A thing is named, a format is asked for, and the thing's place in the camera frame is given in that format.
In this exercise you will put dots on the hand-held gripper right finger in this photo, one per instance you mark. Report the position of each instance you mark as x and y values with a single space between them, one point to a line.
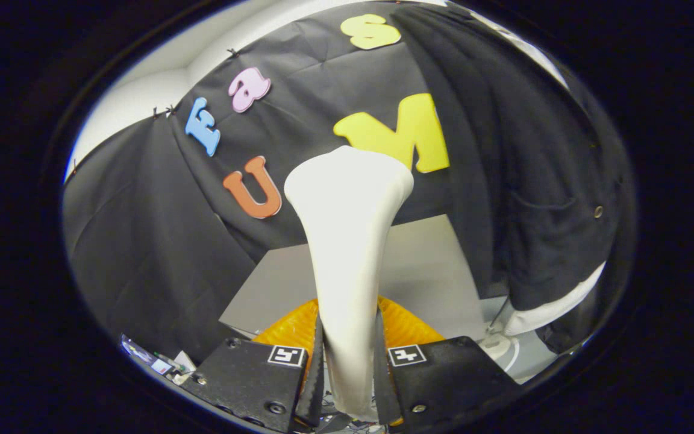
383 386

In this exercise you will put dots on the small printed card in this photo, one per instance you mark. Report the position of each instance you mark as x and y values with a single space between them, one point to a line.
160 364

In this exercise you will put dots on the black backdrop cloth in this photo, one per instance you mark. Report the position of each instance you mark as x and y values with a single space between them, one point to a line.
142 241

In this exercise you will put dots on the black blazer jacket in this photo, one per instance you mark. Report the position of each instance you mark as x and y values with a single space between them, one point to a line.
503 150

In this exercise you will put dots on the white garment steamer head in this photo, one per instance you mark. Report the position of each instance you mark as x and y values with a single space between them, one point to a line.
347 241

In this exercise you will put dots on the white fabric ironing panel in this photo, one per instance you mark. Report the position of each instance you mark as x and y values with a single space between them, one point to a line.
540 316

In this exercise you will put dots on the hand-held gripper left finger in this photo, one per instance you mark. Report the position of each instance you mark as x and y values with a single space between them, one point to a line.
314 386

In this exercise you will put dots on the steamer base with poles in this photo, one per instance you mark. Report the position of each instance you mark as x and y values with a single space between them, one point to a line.
494 346

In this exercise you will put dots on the grey cabinet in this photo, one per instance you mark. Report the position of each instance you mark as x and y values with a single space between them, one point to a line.
431 271

